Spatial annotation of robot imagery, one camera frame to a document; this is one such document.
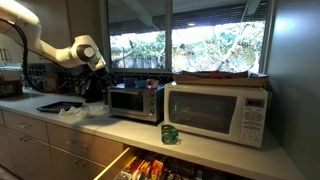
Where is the dark countertop appliance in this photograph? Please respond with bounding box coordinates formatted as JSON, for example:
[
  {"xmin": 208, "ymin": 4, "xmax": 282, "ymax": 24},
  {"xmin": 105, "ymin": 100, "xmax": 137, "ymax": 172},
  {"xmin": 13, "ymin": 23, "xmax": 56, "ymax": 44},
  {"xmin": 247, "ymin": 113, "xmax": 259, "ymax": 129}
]
[{"xmin": 0, "ymin": 70, "xmax": 24, "ymax": 98}]

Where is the red and white packet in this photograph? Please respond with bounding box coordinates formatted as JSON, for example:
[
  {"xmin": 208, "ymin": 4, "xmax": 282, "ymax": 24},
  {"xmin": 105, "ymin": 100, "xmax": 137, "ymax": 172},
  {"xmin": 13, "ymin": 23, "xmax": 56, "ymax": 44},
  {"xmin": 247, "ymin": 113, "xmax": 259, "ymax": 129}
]
[{"xmin": 145, "ymin": 78, "xmax": 160, "ymax": 90}]

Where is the grey window frame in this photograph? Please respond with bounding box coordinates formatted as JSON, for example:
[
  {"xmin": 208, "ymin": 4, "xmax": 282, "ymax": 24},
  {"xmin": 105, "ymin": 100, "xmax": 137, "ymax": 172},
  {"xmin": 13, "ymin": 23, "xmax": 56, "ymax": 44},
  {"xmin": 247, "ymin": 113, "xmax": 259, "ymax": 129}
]
[{"xmin": 99, "ymin": 0, "xmax": 278, "ymax": 75}]

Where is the red package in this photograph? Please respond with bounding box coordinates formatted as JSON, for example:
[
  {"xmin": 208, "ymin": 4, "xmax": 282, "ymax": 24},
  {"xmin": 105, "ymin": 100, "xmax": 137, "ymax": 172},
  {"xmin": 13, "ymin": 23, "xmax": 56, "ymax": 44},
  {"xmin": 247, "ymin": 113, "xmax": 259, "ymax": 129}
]
[{"xmin": 137, "ymin": 159, "xmax": 153, "ymax": 175}]

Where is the blue container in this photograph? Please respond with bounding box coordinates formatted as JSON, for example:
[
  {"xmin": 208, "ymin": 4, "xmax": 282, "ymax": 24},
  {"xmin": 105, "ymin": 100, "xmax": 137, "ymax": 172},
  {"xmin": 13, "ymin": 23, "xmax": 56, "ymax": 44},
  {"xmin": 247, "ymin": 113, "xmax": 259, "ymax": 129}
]
[{"xmin": 123, "ymin": 77, "xmax": 136, "ymax": 89}]

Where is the black coffee maker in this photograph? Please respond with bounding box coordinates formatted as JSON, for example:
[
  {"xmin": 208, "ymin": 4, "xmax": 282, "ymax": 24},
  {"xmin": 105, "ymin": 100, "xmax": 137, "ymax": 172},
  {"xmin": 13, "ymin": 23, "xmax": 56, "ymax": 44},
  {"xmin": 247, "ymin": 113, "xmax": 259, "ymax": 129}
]
[{"xmin": 81, "ymin": 74, "xmax": 106, "ymax": 104}]

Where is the wide wooden drawer front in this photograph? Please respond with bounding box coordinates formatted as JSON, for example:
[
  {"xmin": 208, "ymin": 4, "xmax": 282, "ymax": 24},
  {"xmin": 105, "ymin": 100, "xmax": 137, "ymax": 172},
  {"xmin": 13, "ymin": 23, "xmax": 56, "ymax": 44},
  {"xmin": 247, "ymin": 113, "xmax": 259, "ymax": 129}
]
[{"xmin": 46, "ymin": 122, "xmax": 128, "ymax": 167}]

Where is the glass toaster oven door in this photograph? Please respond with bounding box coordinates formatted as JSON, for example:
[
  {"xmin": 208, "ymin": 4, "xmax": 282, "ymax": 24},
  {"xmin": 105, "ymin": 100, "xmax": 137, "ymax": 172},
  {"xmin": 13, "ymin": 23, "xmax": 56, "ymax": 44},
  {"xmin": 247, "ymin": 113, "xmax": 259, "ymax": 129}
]
[{"xmin": 107, "ymin": 88, "xmax": 148, "ymax": 118}]

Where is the flat cardboard tray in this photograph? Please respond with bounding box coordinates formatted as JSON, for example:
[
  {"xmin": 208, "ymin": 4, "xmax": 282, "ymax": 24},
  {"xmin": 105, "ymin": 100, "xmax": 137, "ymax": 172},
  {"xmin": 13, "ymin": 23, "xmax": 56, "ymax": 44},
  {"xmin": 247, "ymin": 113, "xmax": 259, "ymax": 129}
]
[{"xmin": 172, "ymin": 69, "xmax": 270, "ymax": 89}]

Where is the black baking tray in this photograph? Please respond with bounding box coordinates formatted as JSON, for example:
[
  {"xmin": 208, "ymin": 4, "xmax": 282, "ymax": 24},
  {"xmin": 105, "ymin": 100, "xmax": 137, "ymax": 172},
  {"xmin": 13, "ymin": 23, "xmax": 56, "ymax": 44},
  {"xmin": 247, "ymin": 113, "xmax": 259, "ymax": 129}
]
[{"xmin": 36, "ymin": 100, "xmax": 84, "ymax": 114}]

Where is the small wooden drawer front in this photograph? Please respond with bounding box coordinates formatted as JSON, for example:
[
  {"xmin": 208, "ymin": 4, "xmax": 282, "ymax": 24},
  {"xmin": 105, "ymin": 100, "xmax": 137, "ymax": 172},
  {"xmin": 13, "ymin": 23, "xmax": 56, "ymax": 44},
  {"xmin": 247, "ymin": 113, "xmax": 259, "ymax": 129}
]
[{"xmin": 1, "ymin": 109, "xmax": 50, "ymax": 143}]

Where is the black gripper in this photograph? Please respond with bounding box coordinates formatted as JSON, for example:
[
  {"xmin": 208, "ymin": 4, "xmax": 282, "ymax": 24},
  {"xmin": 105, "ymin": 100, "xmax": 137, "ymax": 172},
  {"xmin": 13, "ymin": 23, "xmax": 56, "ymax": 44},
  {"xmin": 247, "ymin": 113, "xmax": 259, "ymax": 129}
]
[{"xmin": 89, "ymin": 67, "xmax": 117, "ymax": 95}]

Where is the teal container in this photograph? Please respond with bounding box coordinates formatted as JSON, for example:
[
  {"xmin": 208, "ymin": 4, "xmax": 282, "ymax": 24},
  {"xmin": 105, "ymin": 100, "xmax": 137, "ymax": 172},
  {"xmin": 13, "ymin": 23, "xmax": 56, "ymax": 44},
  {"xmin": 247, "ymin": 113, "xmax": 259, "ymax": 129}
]
[{"xmin": 134, "ymin": 79, "xmax": 148, "ymax": 90}]

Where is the open wooden drawer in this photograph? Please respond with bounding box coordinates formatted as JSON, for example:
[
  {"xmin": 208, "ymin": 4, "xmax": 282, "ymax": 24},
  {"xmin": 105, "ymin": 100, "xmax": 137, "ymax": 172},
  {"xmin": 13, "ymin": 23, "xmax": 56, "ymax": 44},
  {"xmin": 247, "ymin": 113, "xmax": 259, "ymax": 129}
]
[{"xmin": 93, "ymin": 145, "xmax": 241, "ymax": 180}]

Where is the orange package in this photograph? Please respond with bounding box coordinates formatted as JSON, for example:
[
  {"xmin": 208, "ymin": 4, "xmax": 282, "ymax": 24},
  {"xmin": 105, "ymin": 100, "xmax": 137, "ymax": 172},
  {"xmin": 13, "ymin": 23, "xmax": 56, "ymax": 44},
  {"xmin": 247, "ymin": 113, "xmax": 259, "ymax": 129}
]
[{"xmin": 149, "ymin": 159, "xmax": 165, "ymax": 180}]

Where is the green tape dispenser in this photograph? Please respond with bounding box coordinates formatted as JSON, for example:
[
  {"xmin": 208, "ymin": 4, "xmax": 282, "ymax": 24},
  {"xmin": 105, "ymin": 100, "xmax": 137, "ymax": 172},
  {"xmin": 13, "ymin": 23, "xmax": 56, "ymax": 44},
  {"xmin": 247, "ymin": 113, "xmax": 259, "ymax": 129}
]
[{"xmin": 161, "ymin": 124, "xmax": 180, "ymax": 146}]

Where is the silver toaster oven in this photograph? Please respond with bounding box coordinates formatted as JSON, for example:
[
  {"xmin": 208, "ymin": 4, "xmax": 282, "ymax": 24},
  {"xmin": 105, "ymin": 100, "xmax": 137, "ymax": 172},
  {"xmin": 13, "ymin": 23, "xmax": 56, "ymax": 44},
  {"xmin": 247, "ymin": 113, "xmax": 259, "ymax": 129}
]
[{"xmin": 106, "ymin": 83, "xmax": 166, "ymax": 123}]

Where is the crumpled white plastic wrap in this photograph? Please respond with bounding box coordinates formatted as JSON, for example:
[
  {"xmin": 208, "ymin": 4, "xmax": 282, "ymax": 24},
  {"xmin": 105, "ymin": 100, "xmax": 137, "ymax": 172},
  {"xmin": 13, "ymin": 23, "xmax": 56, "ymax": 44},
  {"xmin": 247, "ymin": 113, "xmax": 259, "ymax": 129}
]
[{"xmin": 58, "ymin": 103, "xmax": 109, "ymax": 120}]

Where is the black corrugated cable hose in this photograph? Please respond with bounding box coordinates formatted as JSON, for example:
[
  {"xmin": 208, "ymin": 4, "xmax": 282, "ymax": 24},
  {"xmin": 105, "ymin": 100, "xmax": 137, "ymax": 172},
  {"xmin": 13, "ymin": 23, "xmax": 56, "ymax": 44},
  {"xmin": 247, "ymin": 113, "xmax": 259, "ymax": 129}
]
[{"xmin": 0, "ymin": 18, "xmax": 44, "ymax": 94}]

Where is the brown cardboard box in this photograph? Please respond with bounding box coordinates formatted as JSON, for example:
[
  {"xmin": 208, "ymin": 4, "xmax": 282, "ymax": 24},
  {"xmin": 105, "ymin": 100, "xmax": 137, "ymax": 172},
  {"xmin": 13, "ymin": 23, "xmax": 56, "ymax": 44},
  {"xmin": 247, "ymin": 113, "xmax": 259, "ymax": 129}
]
[{"xmin": 42, "ymin": 73, "xmax": 60, "ymax": 93}]

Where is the white microwave oven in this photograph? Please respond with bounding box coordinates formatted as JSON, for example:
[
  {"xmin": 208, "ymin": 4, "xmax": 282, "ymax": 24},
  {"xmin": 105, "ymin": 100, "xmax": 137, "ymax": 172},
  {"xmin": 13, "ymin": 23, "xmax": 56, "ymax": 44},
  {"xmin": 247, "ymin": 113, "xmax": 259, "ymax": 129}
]
[{"xmin": 163, "ymin": 81, "xmax": 270, "ymax": 149}]

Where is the wooden cabinet door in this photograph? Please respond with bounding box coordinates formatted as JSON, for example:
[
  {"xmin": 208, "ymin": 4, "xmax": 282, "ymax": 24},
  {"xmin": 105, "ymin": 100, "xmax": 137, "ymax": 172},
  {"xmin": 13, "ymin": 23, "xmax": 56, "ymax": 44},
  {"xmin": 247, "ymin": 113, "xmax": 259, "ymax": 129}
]
[{"xmin": 5, "ymin": 127, "xmax": 55, "ymax": 180}]

